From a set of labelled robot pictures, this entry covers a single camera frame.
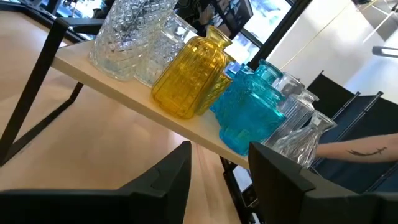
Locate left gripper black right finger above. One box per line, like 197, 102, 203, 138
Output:
248, 142, 398, 224

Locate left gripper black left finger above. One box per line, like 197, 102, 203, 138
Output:
0, 141, 193, 224

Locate clear teardrop ribbed glass vase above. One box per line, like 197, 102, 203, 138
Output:
271, 110, 338, 169

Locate clear slim ribbed glass bottle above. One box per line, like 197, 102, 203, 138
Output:
262, 88, 320, 149

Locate blue textured glass bottle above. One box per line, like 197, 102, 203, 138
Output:
218, 58, 287, 157

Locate blue pyramid-shaped glass vase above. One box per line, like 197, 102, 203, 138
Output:
210, 63, 256, 125

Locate yellow honeycomb glass jar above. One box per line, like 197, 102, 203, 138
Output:
195, 52, 237, 116

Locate yellow ribbed glass jar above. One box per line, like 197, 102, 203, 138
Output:
151, 25, 233, 120

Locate clear honeycomb glass jar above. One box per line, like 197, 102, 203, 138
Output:
134, 12, 198, 88

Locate clear tall diamond-pattern glass vase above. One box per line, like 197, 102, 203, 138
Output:
89, 0, 180, 82

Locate person's forearm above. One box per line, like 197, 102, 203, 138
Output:
315, 133, 398, 163

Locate dark blue chair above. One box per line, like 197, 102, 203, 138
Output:
306, 70, 398, 194

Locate light wooden table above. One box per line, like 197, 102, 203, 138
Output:
0, 17, 265, 224

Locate black metal upright post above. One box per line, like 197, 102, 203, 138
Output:
248, 0, 313, 71

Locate black aluminium table frame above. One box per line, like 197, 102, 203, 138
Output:
0, 0, 105, 43

